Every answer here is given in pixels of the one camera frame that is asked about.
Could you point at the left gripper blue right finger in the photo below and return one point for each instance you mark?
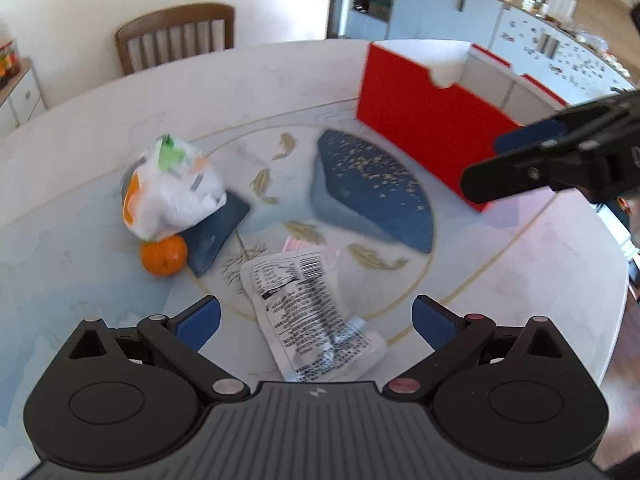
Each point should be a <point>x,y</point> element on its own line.
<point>435,323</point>

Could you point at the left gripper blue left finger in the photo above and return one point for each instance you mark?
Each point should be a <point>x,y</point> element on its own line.
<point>198,323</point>

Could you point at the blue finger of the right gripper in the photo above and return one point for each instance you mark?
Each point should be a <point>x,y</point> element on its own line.
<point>532,134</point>

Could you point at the orange tangerine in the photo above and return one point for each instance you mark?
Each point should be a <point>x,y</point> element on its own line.
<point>166,257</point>

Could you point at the clear printed sachet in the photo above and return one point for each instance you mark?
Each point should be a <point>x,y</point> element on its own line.
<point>311,334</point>

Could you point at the pink striped packet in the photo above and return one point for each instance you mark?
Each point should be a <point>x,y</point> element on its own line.
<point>300,245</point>

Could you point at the white plastic bag with packet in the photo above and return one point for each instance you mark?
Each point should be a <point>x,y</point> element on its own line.
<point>168,189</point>

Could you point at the red white cardboard box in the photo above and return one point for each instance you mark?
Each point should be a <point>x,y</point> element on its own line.
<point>445,102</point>

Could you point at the white sideboard cabinet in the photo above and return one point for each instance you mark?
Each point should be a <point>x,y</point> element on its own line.
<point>21,99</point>

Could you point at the wooden chair behind table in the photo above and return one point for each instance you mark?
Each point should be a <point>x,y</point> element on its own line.
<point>173,34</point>

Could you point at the white blue wall cabinets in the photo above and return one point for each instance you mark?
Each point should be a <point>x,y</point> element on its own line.
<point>579,49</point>

